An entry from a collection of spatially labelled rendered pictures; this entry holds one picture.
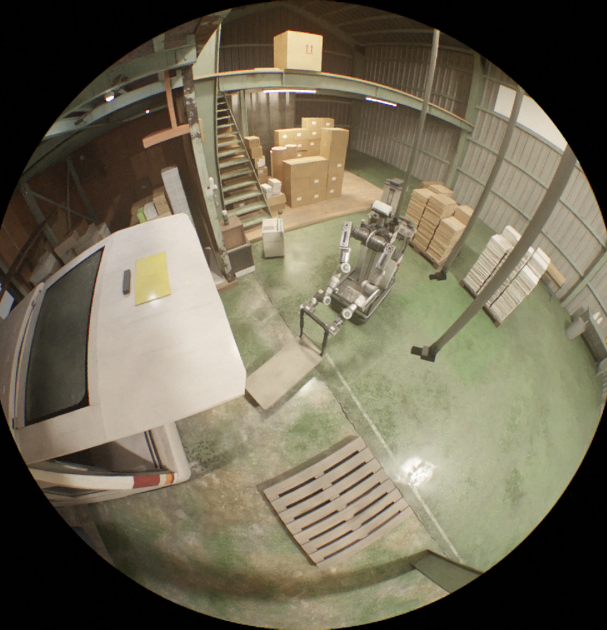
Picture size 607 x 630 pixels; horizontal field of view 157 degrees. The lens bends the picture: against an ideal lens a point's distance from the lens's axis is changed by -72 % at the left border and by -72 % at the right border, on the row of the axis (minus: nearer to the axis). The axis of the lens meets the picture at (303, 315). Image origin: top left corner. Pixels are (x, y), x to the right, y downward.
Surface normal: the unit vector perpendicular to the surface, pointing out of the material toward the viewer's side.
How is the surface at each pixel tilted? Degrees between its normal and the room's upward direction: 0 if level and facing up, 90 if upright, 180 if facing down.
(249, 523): 0
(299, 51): 90
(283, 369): 0
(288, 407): 0
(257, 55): 90
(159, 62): 90
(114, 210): 90
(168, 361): 11
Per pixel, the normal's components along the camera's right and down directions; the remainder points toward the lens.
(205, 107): 0.50, 0.72
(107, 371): 0.20, -0.60
